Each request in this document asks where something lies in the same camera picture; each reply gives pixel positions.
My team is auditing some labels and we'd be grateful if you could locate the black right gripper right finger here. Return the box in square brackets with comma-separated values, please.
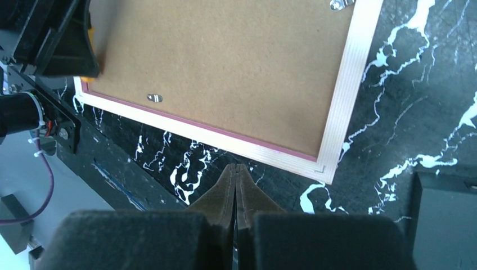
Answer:
[235, 164, 416, 269]

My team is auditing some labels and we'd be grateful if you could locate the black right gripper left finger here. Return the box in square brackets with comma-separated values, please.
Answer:
[37, 164, 236, 269]

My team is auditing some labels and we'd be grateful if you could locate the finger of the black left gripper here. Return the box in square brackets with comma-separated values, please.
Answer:
[13, 1, 100, 78]

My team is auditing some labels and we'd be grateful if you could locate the pink picture frame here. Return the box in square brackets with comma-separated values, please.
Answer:
[75, 1, 383, 184]

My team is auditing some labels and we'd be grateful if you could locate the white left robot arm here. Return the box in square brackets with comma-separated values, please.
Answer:
[1, 1, 100, 153]

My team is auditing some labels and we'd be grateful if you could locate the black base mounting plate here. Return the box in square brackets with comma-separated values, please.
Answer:
[35, 77, 186, 210]

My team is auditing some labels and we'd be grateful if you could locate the black Mercury box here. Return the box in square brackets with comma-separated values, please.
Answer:
[408, 173, 476, 269]

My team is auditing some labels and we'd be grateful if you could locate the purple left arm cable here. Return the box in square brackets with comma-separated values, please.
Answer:
[0, 128, 55, 226]

